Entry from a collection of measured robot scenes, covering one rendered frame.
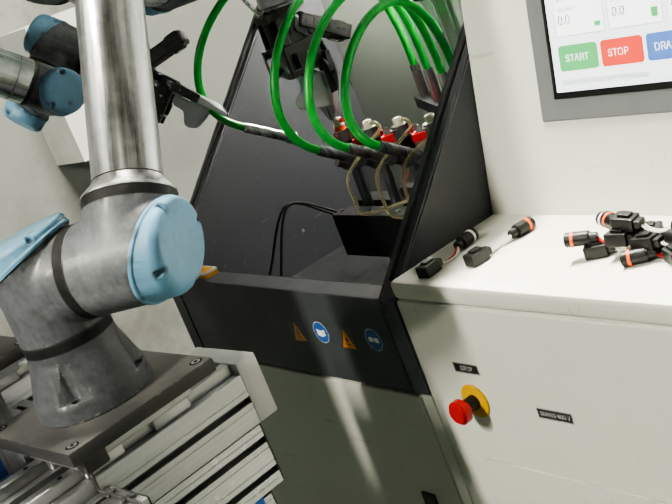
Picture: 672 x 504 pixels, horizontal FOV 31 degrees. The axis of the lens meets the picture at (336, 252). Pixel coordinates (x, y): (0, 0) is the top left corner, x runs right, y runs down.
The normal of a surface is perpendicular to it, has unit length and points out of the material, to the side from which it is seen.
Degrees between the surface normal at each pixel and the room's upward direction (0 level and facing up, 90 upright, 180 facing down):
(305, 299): 90
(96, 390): 72
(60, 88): 90
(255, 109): 90
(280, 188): 90
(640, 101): 76
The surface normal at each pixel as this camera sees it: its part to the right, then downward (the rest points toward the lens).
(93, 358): 0.42, -0.22
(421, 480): -0.73, 0.45
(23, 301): -0.29, 0.40
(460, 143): 0.58, 0.03
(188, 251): 0.90, -0.10
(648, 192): -0.80, 0.23
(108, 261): -0.38, 0.10
